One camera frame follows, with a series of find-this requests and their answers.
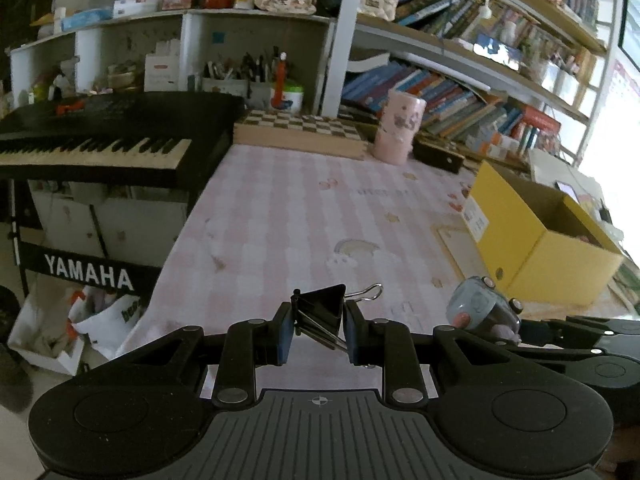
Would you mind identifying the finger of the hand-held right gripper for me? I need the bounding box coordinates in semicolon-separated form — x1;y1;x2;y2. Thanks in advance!
520;315;640;347
510;344;596;361

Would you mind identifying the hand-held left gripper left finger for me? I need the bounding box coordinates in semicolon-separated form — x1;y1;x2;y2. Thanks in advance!
125;301;294;408

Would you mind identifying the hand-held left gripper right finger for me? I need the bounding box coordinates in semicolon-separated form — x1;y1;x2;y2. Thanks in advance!
344;301;522;407

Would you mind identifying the black binder clip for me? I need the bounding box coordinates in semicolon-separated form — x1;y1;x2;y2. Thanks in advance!
291;282;384;353

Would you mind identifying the yellow cardboard box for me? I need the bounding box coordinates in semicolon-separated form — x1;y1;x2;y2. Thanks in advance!
462;160;626;307

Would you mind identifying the small grey alarm clock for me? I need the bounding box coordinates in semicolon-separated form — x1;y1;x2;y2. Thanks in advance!
446;276;523;347

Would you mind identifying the cream desk mat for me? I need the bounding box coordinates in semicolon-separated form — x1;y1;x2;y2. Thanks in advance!
432;225;501;288

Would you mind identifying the white paper stack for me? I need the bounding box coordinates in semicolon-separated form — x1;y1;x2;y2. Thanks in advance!
527;149;591;186

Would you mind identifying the white plastic bag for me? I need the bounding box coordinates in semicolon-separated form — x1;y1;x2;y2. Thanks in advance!
70;285;146;361

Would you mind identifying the white storage cabinet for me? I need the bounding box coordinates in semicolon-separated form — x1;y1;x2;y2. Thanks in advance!
30;180;191;266

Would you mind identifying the black case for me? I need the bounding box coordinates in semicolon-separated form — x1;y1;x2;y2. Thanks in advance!
412;137;466;175

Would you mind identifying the black keyboard stand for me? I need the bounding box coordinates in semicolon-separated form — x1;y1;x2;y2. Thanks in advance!
7;180;161;301

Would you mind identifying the pink cylindrical container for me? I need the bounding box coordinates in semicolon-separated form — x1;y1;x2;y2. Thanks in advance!
371;91;427;166

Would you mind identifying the wooden chessboard box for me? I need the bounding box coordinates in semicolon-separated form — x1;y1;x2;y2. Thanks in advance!
232;108;370;162

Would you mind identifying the white tub with green lid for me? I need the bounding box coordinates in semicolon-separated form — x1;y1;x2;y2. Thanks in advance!
280;82;305;115

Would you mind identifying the row of leaning books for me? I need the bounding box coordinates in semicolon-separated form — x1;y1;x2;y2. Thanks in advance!
340;62;563;161

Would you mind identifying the pen holder with pens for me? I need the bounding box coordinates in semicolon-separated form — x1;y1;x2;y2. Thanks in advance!
202;50;276;108

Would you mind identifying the black electronic keyboard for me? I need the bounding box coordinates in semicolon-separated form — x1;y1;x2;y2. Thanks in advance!
0;91;247;192

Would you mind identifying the white shelf unit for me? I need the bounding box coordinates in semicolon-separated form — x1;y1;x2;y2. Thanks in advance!
7;0;616;171

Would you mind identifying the white paper box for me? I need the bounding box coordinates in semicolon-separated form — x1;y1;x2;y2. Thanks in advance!
145;40;183;92

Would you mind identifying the white quilted bag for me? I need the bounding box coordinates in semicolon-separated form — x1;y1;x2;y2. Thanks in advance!
359;0;400;22

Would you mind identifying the row of shelf-top books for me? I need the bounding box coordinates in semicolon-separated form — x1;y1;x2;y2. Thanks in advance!
392;0;566;68

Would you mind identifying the wall poster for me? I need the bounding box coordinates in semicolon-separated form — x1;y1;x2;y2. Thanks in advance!
607;57;640;111

